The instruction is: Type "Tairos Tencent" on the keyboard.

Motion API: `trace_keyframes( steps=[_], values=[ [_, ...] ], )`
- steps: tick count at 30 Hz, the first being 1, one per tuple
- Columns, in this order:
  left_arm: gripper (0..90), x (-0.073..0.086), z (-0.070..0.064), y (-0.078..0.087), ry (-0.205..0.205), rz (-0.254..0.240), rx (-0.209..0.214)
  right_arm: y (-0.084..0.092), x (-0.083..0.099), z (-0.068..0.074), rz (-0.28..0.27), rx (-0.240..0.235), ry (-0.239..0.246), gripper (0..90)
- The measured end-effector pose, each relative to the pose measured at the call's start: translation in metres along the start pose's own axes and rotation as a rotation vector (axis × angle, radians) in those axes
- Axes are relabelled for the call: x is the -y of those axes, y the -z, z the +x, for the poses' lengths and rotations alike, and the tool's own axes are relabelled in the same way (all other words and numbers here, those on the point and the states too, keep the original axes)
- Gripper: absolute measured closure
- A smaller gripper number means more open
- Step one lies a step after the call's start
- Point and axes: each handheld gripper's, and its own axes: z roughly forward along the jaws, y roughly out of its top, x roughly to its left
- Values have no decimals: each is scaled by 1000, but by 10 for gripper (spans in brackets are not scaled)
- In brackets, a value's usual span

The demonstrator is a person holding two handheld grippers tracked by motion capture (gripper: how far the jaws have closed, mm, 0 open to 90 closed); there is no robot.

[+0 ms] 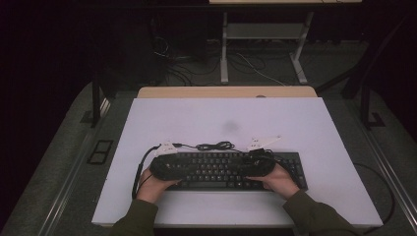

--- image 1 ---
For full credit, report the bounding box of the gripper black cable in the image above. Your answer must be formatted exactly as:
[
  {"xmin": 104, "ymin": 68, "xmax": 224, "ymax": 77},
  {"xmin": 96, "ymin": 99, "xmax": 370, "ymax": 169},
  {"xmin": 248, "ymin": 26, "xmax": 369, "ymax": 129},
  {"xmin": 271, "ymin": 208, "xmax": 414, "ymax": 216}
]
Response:
[
  {"xmin": 131, "ymin": 143, "xmax": 163, "ymax": 201},
  {"xmin": 265, "ymin": 148, "xmax": 302, "ymax": 186}
]

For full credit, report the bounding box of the person's right hand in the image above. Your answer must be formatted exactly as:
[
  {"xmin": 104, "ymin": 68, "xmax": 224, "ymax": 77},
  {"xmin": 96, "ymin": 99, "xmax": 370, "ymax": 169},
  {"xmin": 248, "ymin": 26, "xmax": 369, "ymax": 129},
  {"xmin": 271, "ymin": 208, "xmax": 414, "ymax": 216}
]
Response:
[{"xmin": 245, "ymin": 163, "xmax": 301, "ymax": 202}]

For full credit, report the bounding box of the aluminium floor rail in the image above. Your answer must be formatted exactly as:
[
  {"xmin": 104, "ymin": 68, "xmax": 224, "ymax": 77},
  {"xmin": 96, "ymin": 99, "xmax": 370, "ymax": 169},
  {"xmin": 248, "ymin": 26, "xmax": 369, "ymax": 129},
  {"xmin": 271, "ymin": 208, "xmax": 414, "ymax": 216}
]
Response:
[
  {"xmin": 38, "ymin": 97, "xmax": 112, "ymax": 236},
  {"xmin": 343, "ymin": 97, "xmax": 417, "ymax": 227}
]

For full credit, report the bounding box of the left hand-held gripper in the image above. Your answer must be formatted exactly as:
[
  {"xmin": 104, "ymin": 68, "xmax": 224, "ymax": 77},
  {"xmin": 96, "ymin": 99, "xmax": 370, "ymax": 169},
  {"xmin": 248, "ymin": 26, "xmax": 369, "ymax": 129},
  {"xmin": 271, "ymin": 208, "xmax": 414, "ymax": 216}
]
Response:
[{"xmin": 149, "ymin": 140, "xmax": 185, "ymax": 182}]

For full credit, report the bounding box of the thin black cable loop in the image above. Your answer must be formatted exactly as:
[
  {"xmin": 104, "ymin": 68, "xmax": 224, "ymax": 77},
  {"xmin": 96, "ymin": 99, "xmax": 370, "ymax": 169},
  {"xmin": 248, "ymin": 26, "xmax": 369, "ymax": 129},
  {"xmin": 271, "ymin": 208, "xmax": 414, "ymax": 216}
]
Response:
[{"xmin": 353, "ymin": 161, "xmax": 396, "ymax": 236}]

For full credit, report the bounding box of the black metal stand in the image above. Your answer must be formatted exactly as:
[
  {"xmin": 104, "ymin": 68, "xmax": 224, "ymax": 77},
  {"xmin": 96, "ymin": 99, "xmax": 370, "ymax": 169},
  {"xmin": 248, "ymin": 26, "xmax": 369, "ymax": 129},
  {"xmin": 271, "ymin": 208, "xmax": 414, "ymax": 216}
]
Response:
[
  {"xmin": 80, "ymin": 73, "xmax": 111, "ymax": 129},
  {"xmin": 315, "ymin": 13, "xmax": 417, "ymax": 131}
]

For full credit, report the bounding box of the black keyboard cable with plug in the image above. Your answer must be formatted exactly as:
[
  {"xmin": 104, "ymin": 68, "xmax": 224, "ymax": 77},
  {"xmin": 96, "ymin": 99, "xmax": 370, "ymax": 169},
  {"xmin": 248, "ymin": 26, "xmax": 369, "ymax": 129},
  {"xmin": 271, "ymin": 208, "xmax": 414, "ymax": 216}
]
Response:
[{"xmin": 171, "ymin": 141, "xmax": 250, "ymax": 153}]

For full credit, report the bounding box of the black floor socket plate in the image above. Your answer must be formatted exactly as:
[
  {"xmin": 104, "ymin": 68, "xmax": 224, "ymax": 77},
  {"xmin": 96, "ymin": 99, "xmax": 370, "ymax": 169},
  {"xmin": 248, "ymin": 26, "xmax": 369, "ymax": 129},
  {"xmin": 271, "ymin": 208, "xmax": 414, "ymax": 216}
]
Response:
[{"xmin": 86, "ymin": 139, "xmax": 114, "ymax": 166}]

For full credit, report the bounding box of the black computer keyboard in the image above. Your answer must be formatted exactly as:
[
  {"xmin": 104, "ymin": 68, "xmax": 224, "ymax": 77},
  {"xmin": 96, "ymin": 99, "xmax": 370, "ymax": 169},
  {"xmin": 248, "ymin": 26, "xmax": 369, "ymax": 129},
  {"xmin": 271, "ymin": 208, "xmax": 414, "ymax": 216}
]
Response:
[{"xmin": 166, "ymin": 150, "xmax": 309, "ymax": 193}]

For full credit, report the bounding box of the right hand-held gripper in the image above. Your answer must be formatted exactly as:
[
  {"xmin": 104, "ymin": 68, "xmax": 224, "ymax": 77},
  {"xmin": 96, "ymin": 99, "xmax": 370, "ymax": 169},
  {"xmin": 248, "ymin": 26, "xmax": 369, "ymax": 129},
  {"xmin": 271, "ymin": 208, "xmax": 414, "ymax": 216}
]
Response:
[{"xmin": 241, "ymin": 134, "xmax": 282, "ymax": 179}]

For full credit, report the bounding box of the white foam board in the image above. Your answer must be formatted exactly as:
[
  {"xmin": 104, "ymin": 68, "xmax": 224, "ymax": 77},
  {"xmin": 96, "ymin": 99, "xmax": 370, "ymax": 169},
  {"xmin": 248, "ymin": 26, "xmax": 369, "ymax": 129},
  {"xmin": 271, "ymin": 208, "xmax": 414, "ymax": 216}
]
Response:
[{"xmin": 91, "ymin": 96, "xmax": 385, "ymax": 229}]

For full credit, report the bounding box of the white floor cable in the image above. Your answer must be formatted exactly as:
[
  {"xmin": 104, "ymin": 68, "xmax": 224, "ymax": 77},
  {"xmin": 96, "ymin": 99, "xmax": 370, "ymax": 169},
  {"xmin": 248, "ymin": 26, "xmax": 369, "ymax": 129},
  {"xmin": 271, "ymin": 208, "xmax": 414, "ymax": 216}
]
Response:
[{"xmin": 235, "ymin": 52, "xmax": 287, "ymax": 88}]

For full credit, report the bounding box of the bundle of black floor cables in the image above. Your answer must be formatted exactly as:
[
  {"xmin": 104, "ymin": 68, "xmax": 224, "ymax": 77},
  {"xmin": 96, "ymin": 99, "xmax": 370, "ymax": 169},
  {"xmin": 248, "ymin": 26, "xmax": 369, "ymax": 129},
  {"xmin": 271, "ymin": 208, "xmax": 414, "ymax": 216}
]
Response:
[{"xmin": 152, "ymin": 34, "xmax": 221, "ymax": 87}]

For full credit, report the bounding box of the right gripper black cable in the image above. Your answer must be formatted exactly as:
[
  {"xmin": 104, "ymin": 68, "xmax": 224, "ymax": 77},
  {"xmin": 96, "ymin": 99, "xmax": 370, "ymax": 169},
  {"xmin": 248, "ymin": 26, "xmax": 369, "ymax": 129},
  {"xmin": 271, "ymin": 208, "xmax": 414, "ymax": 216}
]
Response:
[{"xmin": 265, "ymin": 148, "xmax": 302, "ymax": 186}]

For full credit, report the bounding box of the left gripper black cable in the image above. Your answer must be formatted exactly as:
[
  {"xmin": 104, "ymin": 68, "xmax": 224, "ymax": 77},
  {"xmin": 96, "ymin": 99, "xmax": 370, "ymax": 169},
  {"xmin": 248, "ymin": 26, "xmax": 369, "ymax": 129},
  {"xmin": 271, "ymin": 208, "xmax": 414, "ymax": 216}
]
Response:
[{"xmin": 131, "ymin": 143, "xmax": 163, "ymax": 201}]

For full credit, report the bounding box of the white metal desk frame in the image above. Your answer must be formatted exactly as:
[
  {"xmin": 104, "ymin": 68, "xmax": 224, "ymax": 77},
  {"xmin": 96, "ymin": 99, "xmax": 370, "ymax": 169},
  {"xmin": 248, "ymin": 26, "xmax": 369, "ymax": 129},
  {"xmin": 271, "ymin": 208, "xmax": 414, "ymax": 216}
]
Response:
[{"xmin": 208, "ymin": 0, "xmax": 364, "ymax": 86}]

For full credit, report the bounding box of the person's left hand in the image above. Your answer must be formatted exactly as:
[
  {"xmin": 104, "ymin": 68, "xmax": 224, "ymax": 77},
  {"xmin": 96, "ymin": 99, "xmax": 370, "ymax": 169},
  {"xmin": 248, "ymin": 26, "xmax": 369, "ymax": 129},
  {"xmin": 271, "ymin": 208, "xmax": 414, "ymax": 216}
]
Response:
[{"xmin": 135, "ymin": 167, "xmax": 182, "ymax": 205}]

